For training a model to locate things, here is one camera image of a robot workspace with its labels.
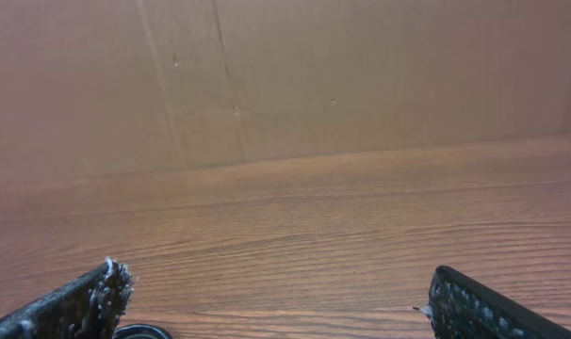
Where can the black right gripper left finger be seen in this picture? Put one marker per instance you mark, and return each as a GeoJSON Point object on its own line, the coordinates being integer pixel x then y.
{"type": "Point", "coordinates": [90, 306]}

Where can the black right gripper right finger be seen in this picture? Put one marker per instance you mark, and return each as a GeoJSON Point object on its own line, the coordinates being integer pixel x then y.
{"type": "Point", "coordinates": [459, 307]}

